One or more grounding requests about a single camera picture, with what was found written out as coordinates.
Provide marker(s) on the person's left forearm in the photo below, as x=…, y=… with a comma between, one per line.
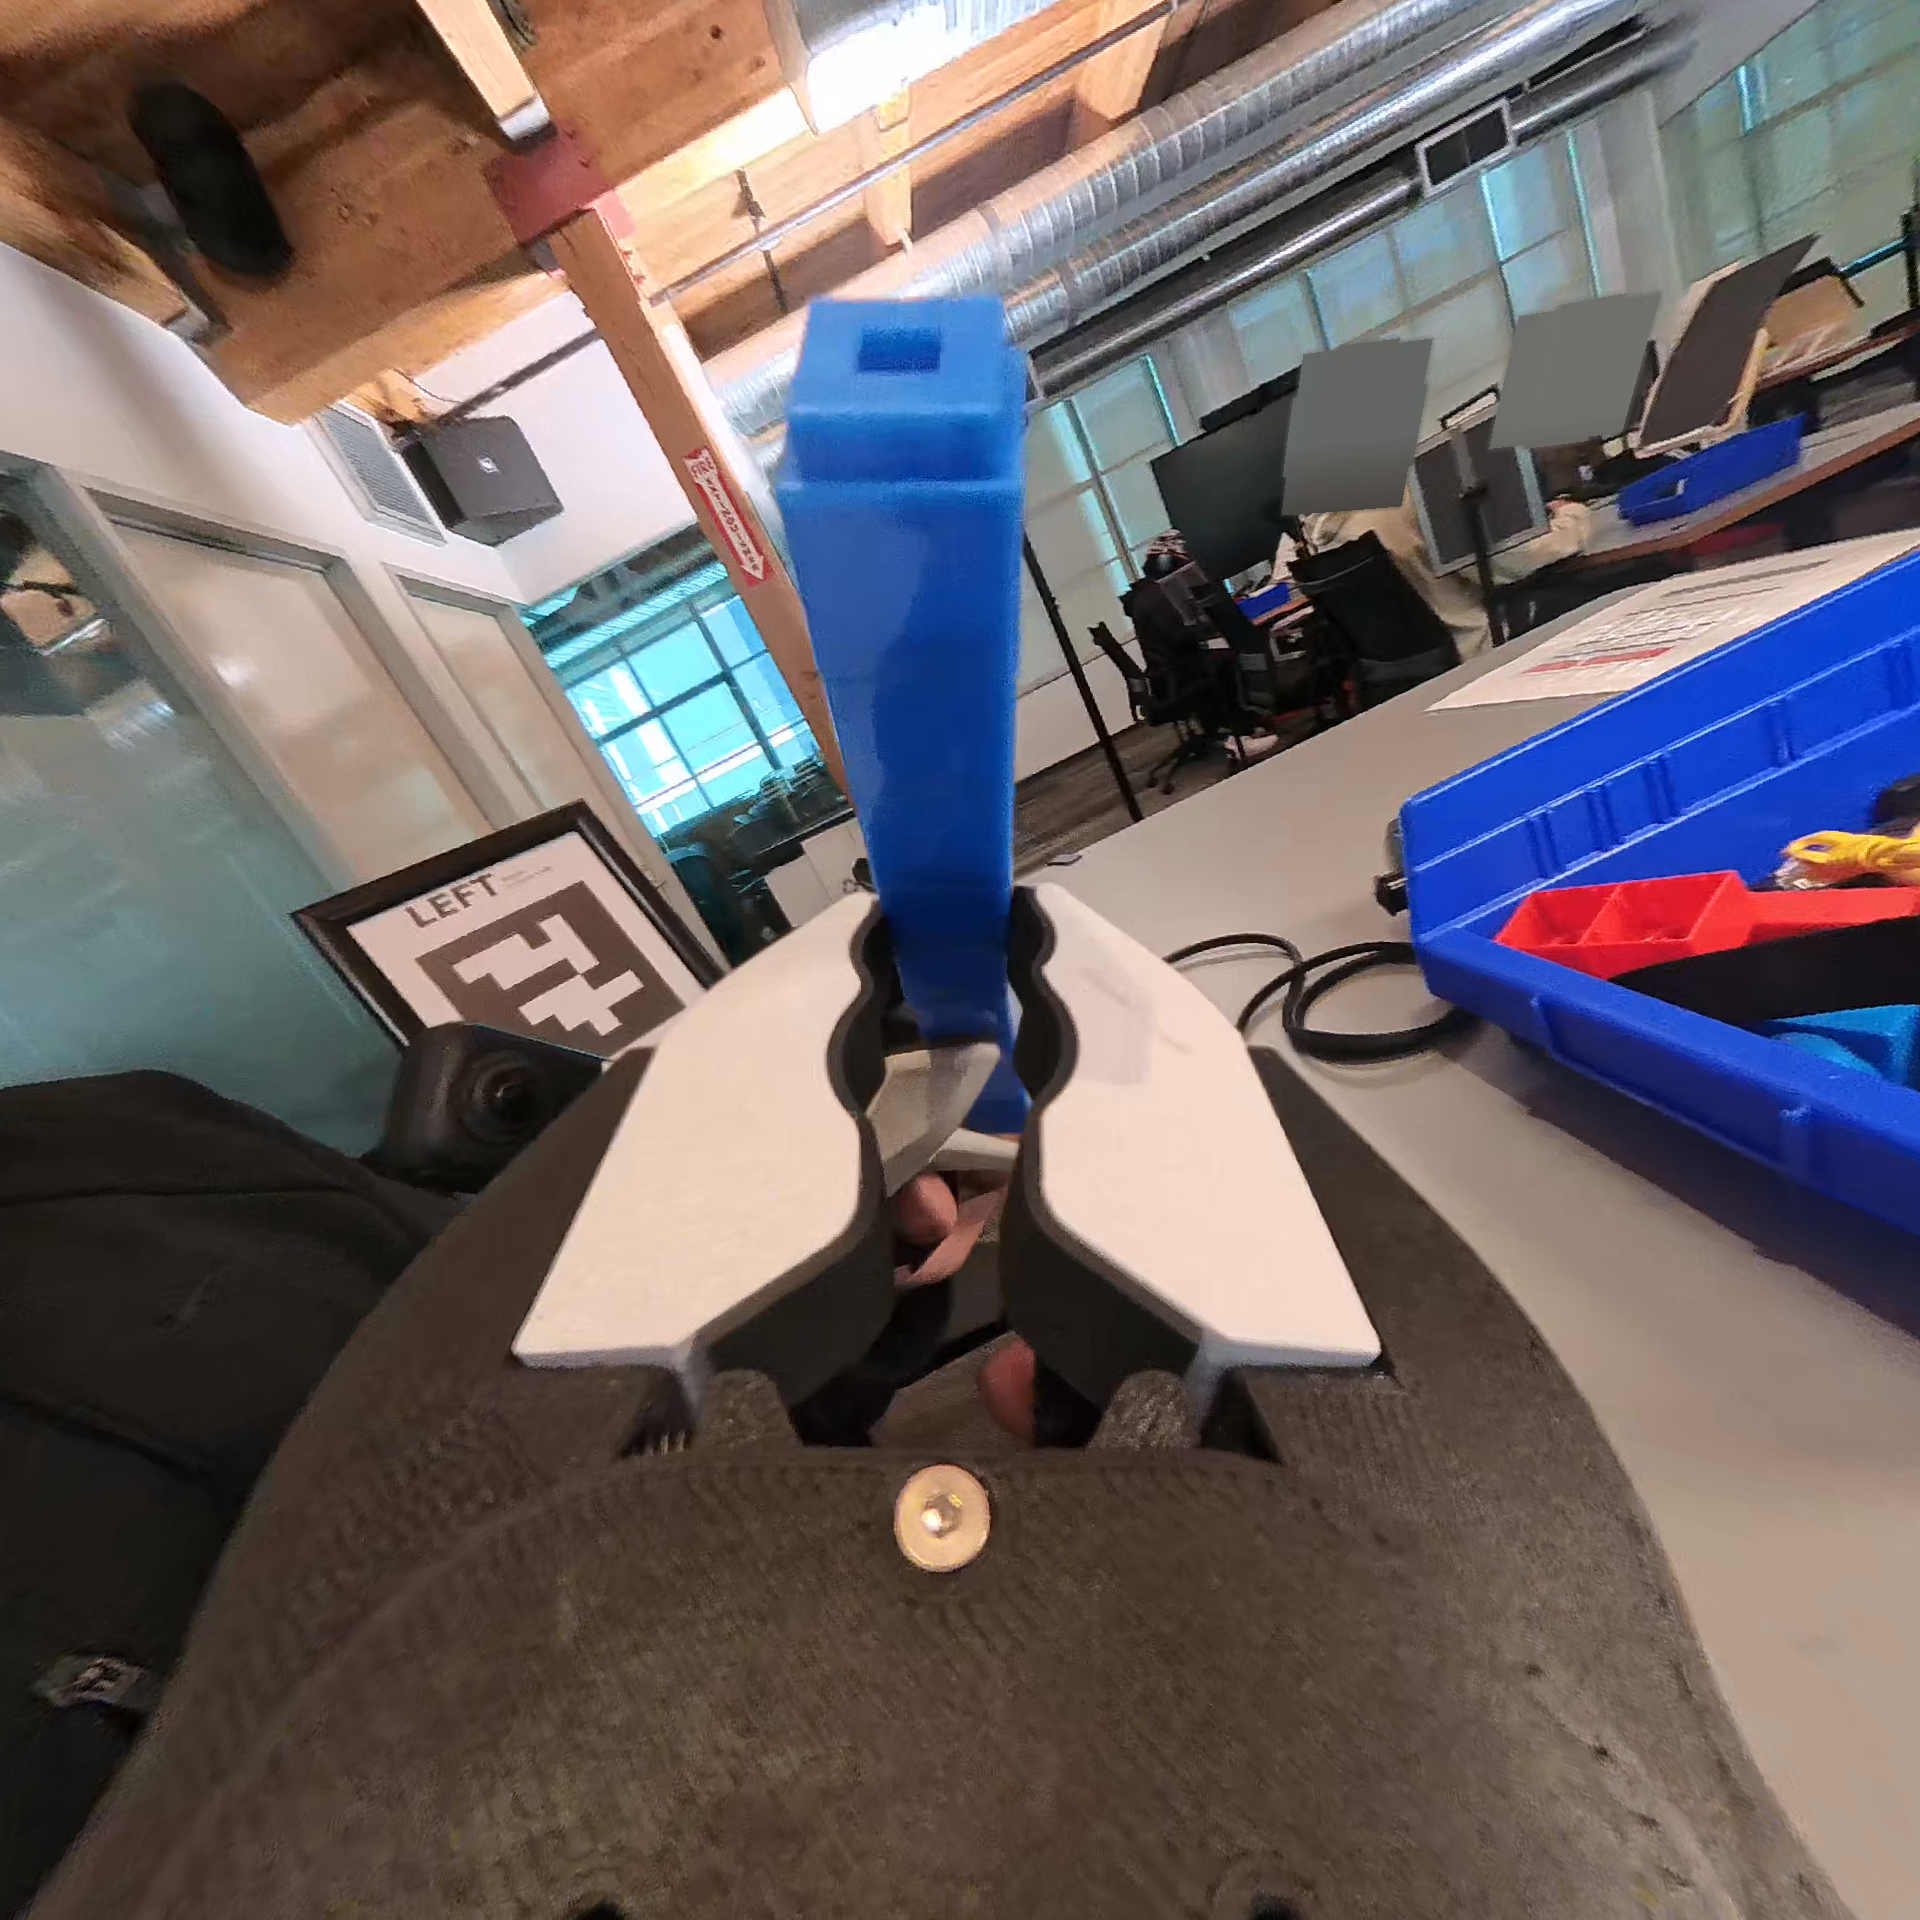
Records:
x=180, y=1350

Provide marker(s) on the light blue plastic piece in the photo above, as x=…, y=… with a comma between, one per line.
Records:
x=1852, y=1044

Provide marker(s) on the printed paper sheet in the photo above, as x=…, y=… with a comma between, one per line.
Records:
x=1650, y=639

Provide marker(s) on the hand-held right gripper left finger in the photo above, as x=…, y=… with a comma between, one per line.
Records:
x=720, y=1185

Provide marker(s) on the red divided plastic tray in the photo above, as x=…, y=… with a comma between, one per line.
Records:
x=1635, y=916

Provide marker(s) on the blue rectangular plastic tube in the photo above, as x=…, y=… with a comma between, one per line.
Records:
x=915, y=675

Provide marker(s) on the red and white sign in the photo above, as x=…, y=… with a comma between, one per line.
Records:
x=726, y=517

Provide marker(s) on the black office chair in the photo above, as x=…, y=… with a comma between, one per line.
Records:
x=1372, y=615
x=1177, y=661

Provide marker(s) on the black tilted board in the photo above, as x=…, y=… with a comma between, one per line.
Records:
x=1724, y=339

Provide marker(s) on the person's left hand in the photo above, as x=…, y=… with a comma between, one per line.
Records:
x=938, y=1209

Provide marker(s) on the wooden pillar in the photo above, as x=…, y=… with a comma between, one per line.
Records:
x=675, y=452

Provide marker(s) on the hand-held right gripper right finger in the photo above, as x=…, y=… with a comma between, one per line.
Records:
x=1184, y=1172

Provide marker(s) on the black wall speaker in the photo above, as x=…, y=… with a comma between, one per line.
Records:
x=488, y=482

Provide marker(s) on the blue plastic storage bin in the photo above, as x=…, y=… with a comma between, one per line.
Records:
x=1710, y=474
x=1635, y=780

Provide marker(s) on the white wall vent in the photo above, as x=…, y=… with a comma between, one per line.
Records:
x=376, y=474

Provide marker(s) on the black computer monitor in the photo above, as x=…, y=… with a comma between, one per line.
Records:
x=1222, y=487

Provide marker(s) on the silver air duct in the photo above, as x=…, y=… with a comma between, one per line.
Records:
x=1201, y=165

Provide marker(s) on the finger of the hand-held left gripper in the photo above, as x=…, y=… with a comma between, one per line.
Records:
x=931, y=1097

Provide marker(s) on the black tripod pole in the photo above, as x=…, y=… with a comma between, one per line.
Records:
x=1080, y=675

